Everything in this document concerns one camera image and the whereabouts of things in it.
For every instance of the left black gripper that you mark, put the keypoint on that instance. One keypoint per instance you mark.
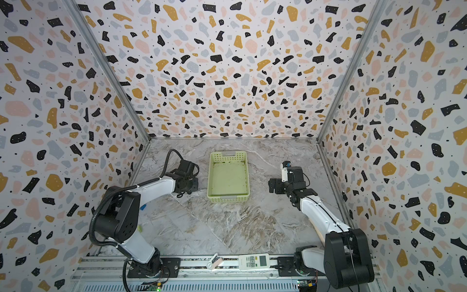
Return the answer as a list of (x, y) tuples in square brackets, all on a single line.
[(195, 180)]

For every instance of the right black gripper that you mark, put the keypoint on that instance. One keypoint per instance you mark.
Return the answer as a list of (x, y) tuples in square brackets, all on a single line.
[(278, 185)]

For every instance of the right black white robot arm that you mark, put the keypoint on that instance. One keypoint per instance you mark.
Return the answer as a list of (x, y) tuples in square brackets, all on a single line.
[(345, 259)]

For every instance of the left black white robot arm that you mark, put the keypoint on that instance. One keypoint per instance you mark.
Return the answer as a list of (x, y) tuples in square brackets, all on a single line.
[(116, 219)]

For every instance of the light green plastic bin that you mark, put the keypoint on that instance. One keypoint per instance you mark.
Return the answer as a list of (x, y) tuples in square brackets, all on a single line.
[(228, 177)]

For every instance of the white remote control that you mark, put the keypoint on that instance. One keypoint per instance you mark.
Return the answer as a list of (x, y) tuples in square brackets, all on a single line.
[(250, 262)]

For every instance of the small white tag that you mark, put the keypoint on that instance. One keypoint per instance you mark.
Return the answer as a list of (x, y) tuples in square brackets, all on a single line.
[(214, 262)]

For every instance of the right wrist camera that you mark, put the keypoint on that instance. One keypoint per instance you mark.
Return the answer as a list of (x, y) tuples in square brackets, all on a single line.
[(284, 171)]

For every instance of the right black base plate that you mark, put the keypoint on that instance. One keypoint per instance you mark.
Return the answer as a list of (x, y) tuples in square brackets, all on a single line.
[(287, 267)]

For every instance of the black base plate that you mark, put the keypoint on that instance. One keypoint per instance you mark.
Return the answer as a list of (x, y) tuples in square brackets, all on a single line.
[(161, 268), (287, 267)]

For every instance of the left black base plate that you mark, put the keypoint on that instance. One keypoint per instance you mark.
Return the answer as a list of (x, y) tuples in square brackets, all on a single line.
[(161, 268)]

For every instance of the aluminium front rail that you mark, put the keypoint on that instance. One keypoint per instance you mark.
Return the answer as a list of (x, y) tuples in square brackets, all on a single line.
[(108, 274)]

